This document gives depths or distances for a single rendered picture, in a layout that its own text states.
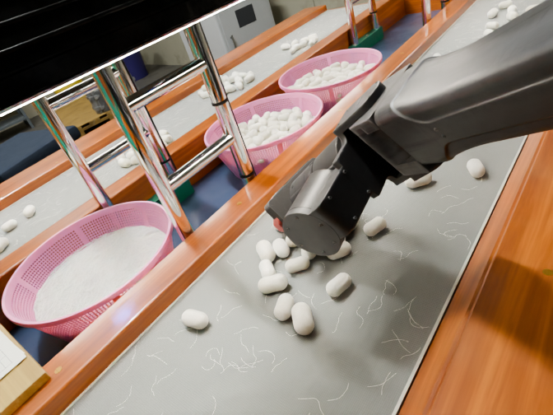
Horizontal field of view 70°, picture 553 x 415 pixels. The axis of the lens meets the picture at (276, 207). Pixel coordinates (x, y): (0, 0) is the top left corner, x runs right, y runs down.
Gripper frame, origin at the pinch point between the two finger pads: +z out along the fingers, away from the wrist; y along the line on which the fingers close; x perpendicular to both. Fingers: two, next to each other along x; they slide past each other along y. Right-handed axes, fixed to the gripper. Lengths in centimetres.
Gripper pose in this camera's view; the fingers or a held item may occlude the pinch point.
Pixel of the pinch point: (280, 225)
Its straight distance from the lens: 55.0
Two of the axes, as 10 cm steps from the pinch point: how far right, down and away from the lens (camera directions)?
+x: 7.2, 7.0, 0.1
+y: -5.7, 6.0, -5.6
